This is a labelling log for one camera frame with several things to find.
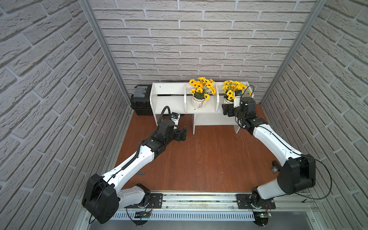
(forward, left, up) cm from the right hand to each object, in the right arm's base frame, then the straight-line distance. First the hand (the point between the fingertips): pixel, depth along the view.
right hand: (232, 103), depth 84 cm
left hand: (-11, +31, -5) cm, 33 cm away
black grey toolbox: (+15, +60, -8) cm, 62 cm away
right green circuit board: (-54, -9, -26) cm, 60 cm away
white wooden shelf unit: (+18, +35, -8) cm, 40 cm away
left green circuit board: (-50, +53, -25) cm, 77 cm away
